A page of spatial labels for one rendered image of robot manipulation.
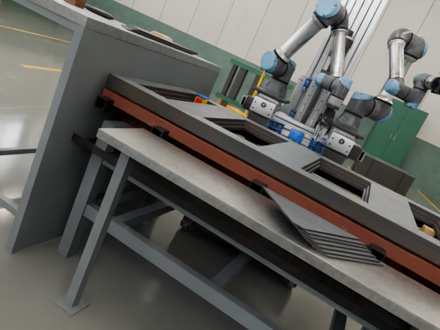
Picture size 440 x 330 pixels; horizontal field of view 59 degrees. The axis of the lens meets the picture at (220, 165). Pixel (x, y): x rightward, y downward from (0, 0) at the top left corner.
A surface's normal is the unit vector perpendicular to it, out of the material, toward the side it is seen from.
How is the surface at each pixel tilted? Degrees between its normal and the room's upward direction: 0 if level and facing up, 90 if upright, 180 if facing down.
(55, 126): 90
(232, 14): 90
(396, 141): 90
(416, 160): 90
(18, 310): 0
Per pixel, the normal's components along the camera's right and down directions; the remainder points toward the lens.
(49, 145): 0.83, 0.47
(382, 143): -0.26, 0.15
